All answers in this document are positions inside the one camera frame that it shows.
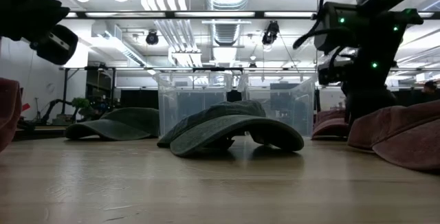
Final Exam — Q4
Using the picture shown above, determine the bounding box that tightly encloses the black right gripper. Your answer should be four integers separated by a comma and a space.
316, 48, 358, 87

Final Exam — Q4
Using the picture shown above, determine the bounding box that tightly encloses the small green potted plant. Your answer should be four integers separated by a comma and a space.
70, 96, 92, 120

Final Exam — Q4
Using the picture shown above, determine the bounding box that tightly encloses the clear plastic storage bin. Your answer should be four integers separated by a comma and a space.
153, 71, 234, 138
236, 72, 317, 137

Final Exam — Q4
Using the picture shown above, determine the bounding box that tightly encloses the dark green cap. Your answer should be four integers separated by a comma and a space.
64, 107, 161, 142
157, 100, 305, 158

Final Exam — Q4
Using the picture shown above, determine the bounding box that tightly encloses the person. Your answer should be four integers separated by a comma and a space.
421, 80, 439, 96

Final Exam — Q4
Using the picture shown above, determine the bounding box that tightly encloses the black ceiling camera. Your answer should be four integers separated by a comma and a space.
145, 30, 160, 46
261, 20, 281, 46

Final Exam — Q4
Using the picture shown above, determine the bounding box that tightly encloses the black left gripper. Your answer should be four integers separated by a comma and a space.
30, 23, 79, 66

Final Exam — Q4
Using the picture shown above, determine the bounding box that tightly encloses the faded red cap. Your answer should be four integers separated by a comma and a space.
0, 77, 24, 153
346, 100, 440, 173
311, 109, 350, 141

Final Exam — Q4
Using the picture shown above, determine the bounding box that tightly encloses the black aluminium rig frame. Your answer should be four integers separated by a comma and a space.
67, 10, 319, 20

